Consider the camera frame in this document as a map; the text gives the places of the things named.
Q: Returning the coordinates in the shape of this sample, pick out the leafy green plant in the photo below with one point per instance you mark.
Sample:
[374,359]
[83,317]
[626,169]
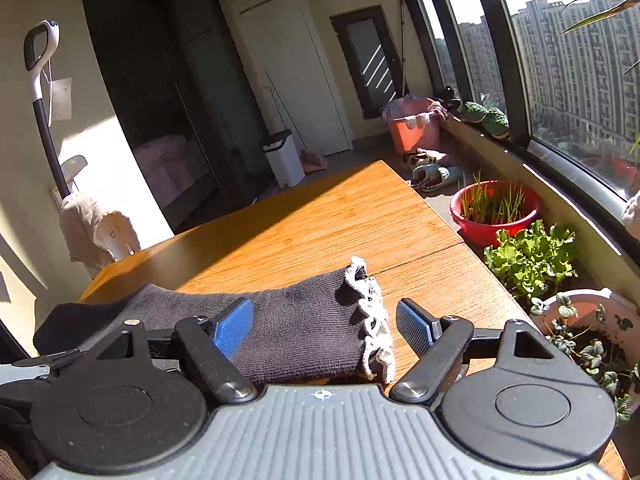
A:
[535,262]

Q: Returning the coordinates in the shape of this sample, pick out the red pot with grass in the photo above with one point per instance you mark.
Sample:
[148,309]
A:
[484,208]

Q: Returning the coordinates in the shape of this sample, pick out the pink dustpan with broom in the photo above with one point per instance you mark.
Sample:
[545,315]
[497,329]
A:
[312,162]

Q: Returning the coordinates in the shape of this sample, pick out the black white vacuum handle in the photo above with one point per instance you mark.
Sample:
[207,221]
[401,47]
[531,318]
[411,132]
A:
[35,64]

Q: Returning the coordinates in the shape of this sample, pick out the dark grey knitted garment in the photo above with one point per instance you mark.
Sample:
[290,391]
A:
[331,325]

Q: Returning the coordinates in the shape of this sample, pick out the green slipper near window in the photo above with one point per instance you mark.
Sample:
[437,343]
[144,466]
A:
[473,112]

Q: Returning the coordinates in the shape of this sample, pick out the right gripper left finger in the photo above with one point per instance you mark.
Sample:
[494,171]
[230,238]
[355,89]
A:
[206,348]

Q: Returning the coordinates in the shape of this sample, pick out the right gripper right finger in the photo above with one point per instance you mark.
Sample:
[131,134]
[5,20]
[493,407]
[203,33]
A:
[439,343]

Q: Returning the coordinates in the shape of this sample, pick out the white plastic trash bin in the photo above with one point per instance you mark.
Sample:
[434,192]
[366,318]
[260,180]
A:
[281,153]

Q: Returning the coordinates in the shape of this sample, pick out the orange bucket with cloths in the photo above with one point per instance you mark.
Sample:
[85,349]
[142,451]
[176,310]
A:
[414,122]

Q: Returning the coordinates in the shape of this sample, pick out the white pot with plant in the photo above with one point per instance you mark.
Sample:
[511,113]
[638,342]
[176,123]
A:
[599,332]

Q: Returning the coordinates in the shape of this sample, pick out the pink bed in room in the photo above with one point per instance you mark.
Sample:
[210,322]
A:
[170,165]

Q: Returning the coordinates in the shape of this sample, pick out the slippers on floor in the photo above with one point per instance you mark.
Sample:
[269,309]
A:
[430,170]

